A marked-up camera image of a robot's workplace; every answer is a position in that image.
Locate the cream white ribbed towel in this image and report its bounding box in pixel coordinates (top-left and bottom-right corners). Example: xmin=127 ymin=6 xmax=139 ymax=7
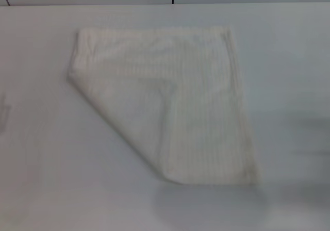
xmin=66 ymin=26 xmax=264 ymax=188

